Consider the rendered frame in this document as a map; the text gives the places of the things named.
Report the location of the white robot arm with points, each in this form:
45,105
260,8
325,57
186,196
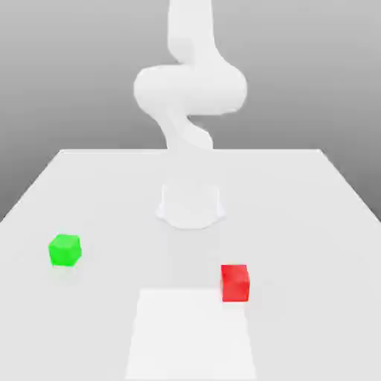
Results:
190,89

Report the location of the small red cube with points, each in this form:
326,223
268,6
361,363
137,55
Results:
234,283

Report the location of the small green cube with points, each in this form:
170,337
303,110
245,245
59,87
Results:
64,250

